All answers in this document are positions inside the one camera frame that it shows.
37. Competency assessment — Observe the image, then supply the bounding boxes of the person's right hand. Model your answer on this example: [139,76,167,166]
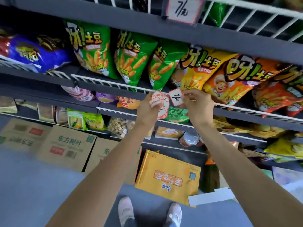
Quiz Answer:
[182,89,215,127]

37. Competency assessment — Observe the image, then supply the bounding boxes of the person's left hand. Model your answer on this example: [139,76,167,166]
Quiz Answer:
[136,92,164,127]

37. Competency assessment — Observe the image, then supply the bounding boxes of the stack of red-bordered price tags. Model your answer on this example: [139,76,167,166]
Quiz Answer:
[149,91,170,120]

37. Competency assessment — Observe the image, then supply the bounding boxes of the single red-bordered white label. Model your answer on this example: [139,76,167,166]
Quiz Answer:
[168,88,185,107]
[165,0,205,24]

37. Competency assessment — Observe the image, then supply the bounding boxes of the dark grey metal shelf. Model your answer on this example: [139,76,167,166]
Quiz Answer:
[0,0,303,173]

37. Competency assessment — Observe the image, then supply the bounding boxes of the person's right forearm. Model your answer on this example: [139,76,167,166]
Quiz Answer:
[194,117,303,227]

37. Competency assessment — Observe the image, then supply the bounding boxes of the person's left forearm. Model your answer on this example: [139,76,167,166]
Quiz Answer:
[46,119,158,227]

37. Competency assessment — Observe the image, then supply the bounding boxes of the clear plastic label holder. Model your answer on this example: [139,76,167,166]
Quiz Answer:
[161,0,207,27]

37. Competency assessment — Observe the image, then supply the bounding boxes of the small orange snack bag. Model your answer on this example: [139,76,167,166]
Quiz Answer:
[116,96,142,110]

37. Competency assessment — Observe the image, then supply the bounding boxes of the small green snack bag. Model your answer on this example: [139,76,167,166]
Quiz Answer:
[164,107,190,124]

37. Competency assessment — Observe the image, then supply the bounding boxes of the small yellow snack bag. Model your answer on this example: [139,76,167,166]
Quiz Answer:
[212,115,254,135]
[248,124,287,139]

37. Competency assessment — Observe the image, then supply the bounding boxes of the clear yellow snack packet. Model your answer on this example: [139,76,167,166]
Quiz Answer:
[155,126,185,141]

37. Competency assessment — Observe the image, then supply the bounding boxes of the clear nut bag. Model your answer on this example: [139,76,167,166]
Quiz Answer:
[108,117,130,139]

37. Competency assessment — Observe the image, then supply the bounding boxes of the metal food can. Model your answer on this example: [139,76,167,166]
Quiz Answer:
[179,131,201,148]

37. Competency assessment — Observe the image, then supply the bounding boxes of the small yellow potato stick bag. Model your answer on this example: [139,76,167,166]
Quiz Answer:
[170,44,238,92]

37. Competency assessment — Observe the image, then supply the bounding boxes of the small purple snack bag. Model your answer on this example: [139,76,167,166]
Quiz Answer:
[95,92,117,104]

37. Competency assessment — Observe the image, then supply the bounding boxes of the small orange potato stick bag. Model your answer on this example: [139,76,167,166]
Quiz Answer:
[202,54,293,111]

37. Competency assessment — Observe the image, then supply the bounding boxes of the small green potato stick bag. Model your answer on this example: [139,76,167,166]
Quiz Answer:
[63,20,119,80]
[147,39,190,92]
[113,30,158,92]

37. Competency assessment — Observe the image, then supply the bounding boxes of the green snack packet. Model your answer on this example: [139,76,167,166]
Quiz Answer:
[83,112,107,131]
[67,108,87,131]

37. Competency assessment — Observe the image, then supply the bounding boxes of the yellow cardboard box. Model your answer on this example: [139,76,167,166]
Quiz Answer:
[134,149,202,208]

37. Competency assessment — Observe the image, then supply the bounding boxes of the dark green box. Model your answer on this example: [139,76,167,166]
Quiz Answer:
[200,164,221,194]

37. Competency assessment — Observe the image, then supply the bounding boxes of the pink striped snack bag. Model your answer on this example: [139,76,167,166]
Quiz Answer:
[61,85,96,102]

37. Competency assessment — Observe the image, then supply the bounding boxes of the small red-orange snack bag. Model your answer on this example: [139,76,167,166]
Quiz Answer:
[250,66,303,118]

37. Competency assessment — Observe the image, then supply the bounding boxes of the long white plastic strip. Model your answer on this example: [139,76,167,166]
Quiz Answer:
[187,187,238,208]

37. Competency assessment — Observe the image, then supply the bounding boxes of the row of yellow snack bags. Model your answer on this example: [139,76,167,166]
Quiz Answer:
[263,137,303,160]

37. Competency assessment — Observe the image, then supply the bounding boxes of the flat purple-print cardboard box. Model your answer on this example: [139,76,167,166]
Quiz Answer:
[271,166,303,187]

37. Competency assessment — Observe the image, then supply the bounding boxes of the blue white red snack bag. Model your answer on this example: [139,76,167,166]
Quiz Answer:
[0,33,72,73]

